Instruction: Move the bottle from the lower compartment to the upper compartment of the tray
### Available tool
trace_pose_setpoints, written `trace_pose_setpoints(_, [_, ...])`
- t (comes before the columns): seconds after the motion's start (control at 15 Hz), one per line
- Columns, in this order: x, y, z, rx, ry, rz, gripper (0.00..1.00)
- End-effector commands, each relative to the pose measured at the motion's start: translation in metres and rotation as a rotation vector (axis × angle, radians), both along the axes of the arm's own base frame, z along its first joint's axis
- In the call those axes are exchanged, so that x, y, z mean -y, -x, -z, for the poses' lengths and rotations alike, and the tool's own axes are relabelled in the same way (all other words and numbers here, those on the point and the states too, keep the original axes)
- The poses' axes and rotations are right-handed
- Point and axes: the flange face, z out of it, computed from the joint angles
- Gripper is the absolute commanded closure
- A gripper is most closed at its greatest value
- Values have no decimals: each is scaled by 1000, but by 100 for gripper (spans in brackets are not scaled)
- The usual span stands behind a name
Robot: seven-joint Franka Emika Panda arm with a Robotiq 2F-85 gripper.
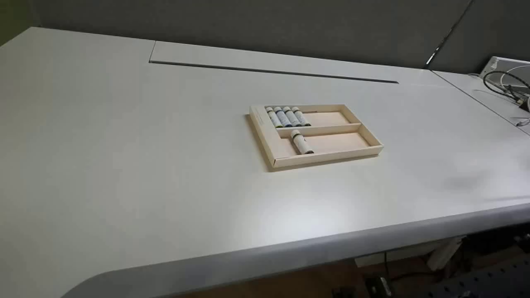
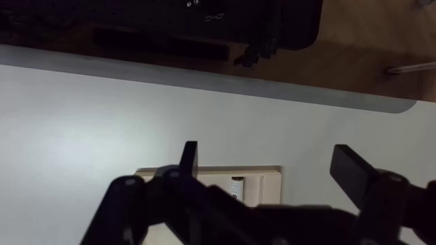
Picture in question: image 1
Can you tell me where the wooden two-compartment tray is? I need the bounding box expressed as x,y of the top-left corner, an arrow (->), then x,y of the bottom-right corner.
249,104 -> 383,171

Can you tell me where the white power strip under table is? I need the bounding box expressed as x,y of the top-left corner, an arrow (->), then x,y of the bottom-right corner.
428,237 -> 463,272

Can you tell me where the grey partition panel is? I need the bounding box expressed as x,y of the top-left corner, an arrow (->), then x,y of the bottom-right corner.
29,0 -> 530,73

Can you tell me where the black cable loop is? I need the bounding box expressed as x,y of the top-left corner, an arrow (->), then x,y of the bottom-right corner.
483,68 -> 530,106

